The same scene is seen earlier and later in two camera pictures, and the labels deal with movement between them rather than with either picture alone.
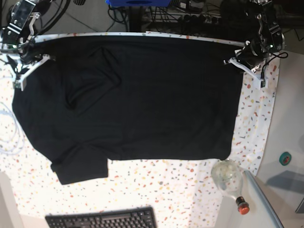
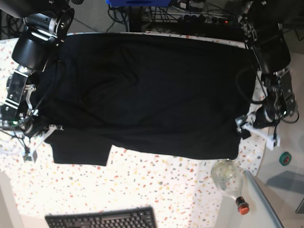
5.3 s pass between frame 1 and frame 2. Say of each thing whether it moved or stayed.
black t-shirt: stayed
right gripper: moved
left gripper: moved
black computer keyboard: stayed
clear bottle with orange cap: stayed
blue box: stayed
